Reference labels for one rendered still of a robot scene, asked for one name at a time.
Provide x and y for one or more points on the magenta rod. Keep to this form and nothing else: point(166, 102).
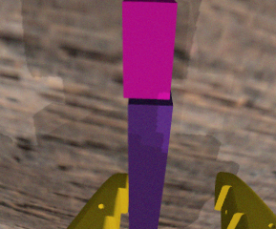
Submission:
point(148, 39)

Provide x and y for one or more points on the purple rod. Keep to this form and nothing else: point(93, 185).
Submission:
point(149, 126)

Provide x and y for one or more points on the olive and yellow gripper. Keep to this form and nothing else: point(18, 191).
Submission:
point(240, 206)

